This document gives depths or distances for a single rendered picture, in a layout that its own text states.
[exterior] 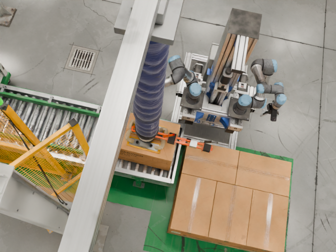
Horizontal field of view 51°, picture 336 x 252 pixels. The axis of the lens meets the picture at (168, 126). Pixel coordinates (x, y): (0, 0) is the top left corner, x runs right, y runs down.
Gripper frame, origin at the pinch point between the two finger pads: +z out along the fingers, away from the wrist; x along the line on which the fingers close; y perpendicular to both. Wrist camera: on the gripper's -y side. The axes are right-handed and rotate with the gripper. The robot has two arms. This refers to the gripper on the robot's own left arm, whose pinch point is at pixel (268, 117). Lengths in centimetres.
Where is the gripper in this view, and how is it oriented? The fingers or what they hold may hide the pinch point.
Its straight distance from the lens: 328.6
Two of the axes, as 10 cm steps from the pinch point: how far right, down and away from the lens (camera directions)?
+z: -0.7, 3.6, 9.3
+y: -0.1, -9.3, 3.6
